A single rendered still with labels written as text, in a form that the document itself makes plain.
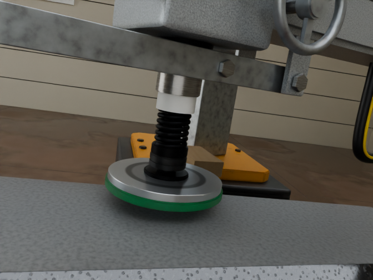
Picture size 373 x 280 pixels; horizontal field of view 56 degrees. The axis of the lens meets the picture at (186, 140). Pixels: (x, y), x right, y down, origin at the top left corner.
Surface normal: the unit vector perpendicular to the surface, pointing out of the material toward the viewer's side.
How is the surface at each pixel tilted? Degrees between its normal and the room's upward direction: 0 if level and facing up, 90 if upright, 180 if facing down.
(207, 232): 0
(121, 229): 0
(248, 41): 113
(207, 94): 90
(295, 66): 90
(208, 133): 90
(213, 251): 0
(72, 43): 90
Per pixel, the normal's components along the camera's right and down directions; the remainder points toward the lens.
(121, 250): 0.15, -0.97
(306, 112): 0.13, 0.22
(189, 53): 0.50, 0.25
